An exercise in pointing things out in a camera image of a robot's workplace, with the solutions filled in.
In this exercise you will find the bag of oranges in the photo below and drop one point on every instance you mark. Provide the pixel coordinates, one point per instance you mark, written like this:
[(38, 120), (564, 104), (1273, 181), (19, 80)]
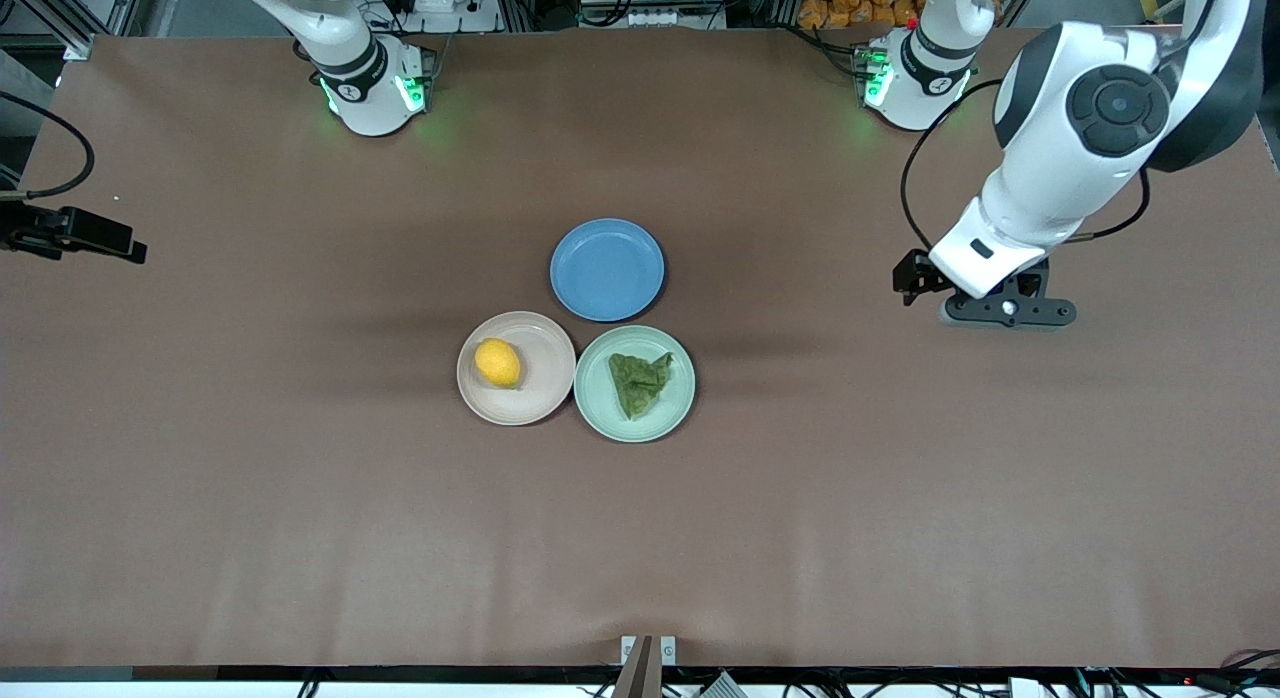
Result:
[(860, 3)]

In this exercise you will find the mint green plate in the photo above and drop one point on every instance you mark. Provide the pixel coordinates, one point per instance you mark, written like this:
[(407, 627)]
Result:
[(620, 423)]

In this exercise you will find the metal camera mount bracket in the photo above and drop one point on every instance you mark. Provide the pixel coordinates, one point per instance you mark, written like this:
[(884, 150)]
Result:
[(648, 668)]

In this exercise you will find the blue plate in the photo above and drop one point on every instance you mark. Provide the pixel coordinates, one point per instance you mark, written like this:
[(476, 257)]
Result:
[(607, 270)]

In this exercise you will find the grey ribbed adapter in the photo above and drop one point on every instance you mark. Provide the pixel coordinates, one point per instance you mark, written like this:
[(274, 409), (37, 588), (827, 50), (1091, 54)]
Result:
[(722, 686)]

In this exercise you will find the green lettuce leaf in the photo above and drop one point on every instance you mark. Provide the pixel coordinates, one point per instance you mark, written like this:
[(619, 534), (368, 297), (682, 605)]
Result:
[(640, 383)]

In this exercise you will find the brown table cover sheet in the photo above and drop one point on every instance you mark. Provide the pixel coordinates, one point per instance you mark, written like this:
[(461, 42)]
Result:
[(640, 538)]

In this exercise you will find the yellow lemon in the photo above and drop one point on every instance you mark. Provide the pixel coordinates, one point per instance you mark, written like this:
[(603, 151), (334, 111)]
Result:
[(497, 362)]

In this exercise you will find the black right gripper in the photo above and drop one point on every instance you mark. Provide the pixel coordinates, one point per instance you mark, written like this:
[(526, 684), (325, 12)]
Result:
[(40, 230)]

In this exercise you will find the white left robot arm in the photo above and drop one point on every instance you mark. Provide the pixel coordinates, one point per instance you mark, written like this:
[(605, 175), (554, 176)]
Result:
[(1050, 178)]

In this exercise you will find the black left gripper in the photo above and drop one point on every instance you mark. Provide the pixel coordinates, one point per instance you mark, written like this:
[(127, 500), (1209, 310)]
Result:
[(918, 273)]

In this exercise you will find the white power strip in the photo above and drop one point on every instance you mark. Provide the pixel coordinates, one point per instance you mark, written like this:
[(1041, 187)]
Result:
[(440, 3)]

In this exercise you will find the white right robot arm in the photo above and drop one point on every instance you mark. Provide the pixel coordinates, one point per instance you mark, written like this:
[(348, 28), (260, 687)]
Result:
[(370, 98)]

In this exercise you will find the pink plate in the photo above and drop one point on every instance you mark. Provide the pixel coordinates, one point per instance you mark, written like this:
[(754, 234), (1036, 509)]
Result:
[(535, 393)]

